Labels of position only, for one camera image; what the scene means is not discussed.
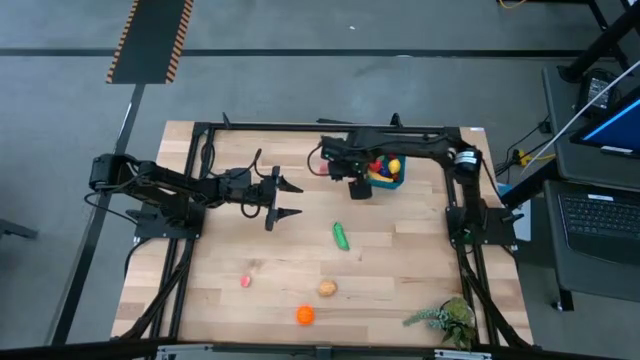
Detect silver bracket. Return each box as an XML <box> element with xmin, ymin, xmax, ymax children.
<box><xmin>433</xmin><ymin>348</ymin><xmax>494</xmax><ymax>360</ymax></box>
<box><xmin>155</xmin><ymin>343</ymin><xmax>215</xmax><ymax>360</ymax></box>

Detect grey chair leg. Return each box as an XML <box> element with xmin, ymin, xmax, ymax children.
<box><xmin>0</xmin><ymin>218</ymin><xmax>40</xmax><ymax>242</ymax></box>

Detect black laptop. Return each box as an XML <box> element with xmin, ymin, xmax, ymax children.
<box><xmin>558</xmin><ymin>192</ymin><xmax>640</xmax><ymax>267</ymax></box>

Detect black floor cables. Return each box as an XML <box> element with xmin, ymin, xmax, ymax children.
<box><xmin>492</xmin><ymin>117</ymin><xmax>551</xmax><ymax>174</ymax></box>

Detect black stand beam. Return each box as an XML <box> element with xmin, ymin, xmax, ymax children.
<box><xmin>558</xmin><ymin>2</ymin><xmax>640</xmax><ymax>84</ymax></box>

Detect black power adapter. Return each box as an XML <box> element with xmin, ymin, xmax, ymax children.
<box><xmin>574</xmin><ymin>68</ymin><xmax>615</xmax><ymax>117</ymax></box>

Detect monitor with blue screen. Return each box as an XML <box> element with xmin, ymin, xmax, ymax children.
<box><xmin>569</xmin><ymin>97</ymin><xmax>640</xmax><ymax>160</ymax></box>

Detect black rail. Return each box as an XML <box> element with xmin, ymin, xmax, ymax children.
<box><xmin>0</xmin><ymin>338</ymin><xmax>640</xmax><ymax>360</ymax></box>

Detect artificial green plant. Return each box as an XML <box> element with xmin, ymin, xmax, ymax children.
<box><xmin>402</xmin><ymin>296</ymin><xmax>477</xmax><ymax>351</ymax></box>

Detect yellow plug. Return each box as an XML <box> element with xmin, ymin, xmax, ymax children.
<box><xmin>514</xmin><ymin>148</ymin><xmax>557</xmax><ymax>167</ymax></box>

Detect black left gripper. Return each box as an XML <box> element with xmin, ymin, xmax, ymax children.
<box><xmin>249</xmin><ymin>166</ymin><xmax>305</xmax><ymax>232</ymax></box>

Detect black aluminium table frame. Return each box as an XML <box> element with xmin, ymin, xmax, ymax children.
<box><xmin>118</xmin><ymin>113</ymin><xmax>534</xmax><ymax>351</ymax></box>

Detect dark grey desk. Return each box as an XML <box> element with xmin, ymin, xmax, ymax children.
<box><xmin>542</xmin><ymin>64</ymin><xmax>640</xmax><ymax>304</ymax></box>

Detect orange toy pumpkin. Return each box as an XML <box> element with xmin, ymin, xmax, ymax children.
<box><xmin>295</xmin><ymin>305</ymin><xmax>316</xmax><ymax>327</ymax></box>

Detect white rod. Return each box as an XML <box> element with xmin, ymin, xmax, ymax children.
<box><xmin>519</xmin><ymin>62</ymin><xmax>640</xmax><ymax>174</ymax></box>

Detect white paper sheet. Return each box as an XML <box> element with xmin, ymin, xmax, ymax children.
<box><xmin>510</xmin><ymin>209</ymin><xmax>534</xmax><ymax>244</ymax></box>

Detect black mat orange striped edges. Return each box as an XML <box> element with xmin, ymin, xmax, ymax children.
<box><xmin>105</xmin><ymin>0</ymin><xmax>195</xmax><ymax>85</ymax></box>

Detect teal plastic tupperware container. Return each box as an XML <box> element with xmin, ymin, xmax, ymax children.
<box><xmin>367</xmin><ymin>153</ymin><xmax>407</xmax><ymax>191</ymax></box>

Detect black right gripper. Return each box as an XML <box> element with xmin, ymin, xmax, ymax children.
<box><xmin>320</xmin><ymin>134</ymin><xmax>374</xmax><ymax>201</ymax></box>

